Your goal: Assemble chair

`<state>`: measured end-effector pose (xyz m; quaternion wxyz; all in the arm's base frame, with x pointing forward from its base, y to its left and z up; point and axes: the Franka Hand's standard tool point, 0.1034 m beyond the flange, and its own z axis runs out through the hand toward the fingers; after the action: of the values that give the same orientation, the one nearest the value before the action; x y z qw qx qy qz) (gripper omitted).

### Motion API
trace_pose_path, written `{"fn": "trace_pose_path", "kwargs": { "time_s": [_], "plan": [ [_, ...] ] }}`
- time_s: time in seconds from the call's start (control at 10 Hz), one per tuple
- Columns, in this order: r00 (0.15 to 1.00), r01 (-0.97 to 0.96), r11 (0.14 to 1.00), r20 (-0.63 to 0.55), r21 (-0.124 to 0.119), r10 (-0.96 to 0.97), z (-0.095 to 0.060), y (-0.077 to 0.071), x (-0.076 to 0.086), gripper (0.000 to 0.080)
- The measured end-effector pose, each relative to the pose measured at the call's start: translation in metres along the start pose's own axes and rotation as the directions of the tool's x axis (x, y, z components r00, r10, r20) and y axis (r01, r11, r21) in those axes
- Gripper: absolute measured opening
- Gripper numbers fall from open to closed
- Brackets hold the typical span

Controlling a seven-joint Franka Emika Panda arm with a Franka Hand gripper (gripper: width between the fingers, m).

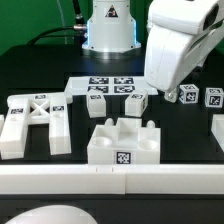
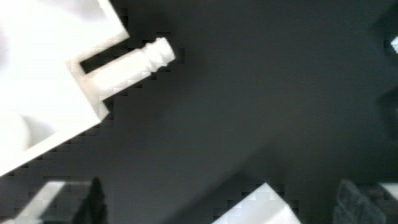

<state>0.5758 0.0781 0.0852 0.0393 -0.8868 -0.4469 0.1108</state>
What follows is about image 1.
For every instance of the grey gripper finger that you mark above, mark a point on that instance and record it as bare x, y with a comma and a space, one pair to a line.
171, 96

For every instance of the white chair seat part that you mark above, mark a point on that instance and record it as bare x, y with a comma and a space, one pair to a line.
125, 142

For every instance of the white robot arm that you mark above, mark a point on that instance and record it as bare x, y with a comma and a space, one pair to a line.
181, 35

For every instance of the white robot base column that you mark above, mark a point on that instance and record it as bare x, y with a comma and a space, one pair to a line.
111, 31

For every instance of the white tagged cube left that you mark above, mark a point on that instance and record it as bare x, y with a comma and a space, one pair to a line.
188, 93

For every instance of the white tagged cube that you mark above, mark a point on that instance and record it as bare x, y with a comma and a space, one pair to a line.
188, 93
214, 97

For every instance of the white tagged cube right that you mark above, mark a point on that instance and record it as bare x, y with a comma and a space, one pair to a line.
214, 97

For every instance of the white block right edge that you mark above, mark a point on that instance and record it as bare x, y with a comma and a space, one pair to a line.
217, 129

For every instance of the white flat tag plate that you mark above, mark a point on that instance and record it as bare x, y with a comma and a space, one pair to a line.
118, 85

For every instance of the white rounded object bottom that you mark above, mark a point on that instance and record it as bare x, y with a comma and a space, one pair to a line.
54, 214

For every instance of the white chair back frame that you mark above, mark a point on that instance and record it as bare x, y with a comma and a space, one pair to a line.
36, 109

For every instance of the white front rail bar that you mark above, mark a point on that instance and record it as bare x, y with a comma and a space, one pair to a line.
111, 179

